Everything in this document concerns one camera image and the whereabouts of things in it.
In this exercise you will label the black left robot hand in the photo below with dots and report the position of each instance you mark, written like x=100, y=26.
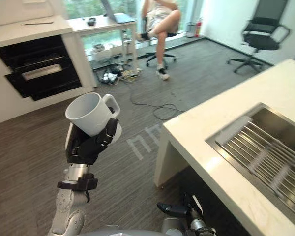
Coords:
x=88, y=147

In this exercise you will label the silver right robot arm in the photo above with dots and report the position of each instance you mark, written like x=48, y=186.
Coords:
x=194, y=216

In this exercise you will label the stainless steel sink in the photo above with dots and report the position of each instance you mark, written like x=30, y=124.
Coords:
x=273, y=152

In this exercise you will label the black dishwasher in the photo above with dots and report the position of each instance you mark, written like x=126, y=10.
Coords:
x=39, y=68

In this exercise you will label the white power strip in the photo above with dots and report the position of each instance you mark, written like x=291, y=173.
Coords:
x=109, y=76

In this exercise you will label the black office chair with person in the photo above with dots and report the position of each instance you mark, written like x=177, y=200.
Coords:
x=162, y=52

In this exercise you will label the black device on desk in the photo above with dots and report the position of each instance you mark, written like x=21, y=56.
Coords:
x=91, y=21

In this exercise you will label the red fire extinguisher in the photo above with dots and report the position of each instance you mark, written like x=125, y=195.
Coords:
x=198, y=27

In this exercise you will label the person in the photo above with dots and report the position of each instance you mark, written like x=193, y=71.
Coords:
x=162, y=32

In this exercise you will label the white sink counter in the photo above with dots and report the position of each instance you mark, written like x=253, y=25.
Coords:
x=236, y=127

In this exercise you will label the empty black mesh office chair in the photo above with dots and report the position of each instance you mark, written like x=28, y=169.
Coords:
x=263, y=34

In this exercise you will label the metal sink drying rack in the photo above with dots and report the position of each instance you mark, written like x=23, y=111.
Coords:
x=268, y=157

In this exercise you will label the grey robot torso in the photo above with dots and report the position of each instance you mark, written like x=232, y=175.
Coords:
x=118, y=231

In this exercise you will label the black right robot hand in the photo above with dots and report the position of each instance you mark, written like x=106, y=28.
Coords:
x=170, y=208

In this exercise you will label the white desk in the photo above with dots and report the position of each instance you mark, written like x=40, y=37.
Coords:
x=108, y=24

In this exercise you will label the white ceramic mug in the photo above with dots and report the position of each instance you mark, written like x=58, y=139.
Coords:
x=88, y=115

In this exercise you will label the white dishwasher cabinet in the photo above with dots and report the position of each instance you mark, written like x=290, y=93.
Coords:
x=5, y=98

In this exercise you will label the grey laptop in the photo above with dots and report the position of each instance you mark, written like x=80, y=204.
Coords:
x=115, y=12

